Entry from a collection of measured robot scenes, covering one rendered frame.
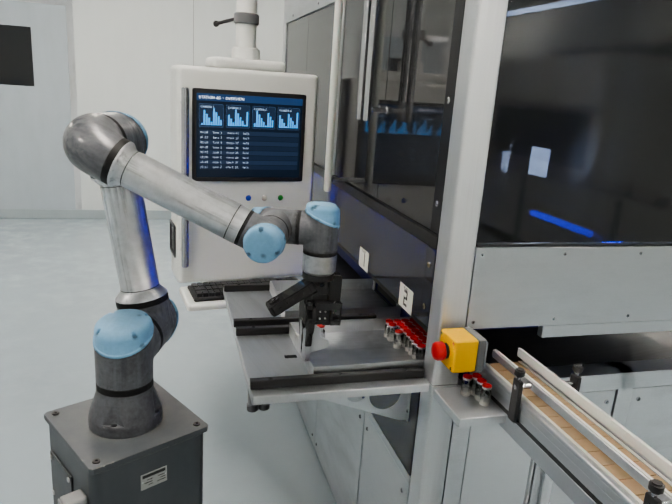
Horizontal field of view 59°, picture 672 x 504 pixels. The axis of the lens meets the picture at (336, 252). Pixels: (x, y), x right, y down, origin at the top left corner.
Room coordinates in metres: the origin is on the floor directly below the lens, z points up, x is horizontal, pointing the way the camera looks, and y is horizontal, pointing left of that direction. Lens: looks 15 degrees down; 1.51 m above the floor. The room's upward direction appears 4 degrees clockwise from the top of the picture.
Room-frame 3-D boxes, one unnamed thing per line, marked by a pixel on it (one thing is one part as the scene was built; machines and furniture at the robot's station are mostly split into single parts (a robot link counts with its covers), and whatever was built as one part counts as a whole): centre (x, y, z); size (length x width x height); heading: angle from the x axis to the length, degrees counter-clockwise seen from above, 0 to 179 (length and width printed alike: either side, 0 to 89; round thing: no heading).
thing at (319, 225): (1.26, 0.04, 1.21); 0.09 x 0.08 x 0.11; 88
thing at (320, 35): (2.43, 0.11, 1.50); 0.49 x 0.01 x 0.59; 16
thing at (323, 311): (1.26, 0.03, 1.05); 0.09 x 0.08 x 0.12; 106
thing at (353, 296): (1.70, 0.00, 0.90); 0.34 x 0.26 x 0.04; 106
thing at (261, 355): (1.52, 0.02, 0.87); 0.70 x 0.48 x 0.02; 16
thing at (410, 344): (1.41, -0.20, 0.91); 0.18 x 0.02 x 0.05; 17
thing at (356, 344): (1.37, -0.09, 0.90); 0.34 x 0.26 x 0.04; 107
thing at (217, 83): (2.19, 0.36, 1.19); 0.50 x 0.19 x 0.78; 114
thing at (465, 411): (1.16, -0.32, 0.87); 0.14 x 0.13 x 0.02; 106
